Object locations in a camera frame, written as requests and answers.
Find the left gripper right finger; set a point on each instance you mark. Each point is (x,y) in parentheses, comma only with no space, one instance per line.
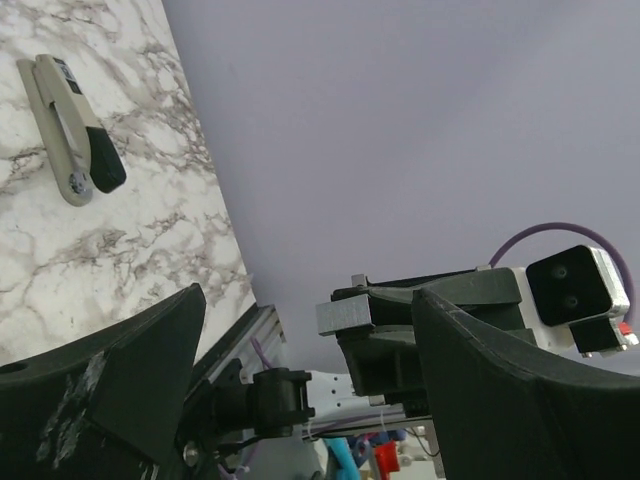
(506,409)

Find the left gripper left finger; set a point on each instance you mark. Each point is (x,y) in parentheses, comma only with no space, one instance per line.
(106,406)

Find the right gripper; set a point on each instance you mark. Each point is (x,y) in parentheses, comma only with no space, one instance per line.
(383,360)

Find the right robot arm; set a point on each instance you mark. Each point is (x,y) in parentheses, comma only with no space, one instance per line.
(249,396)

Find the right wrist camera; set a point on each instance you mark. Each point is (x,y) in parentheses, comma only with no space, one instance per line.
(575,299)

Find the aluminium frame rail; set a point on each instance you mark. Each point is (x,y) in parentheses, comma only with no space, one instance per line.
(256,338)

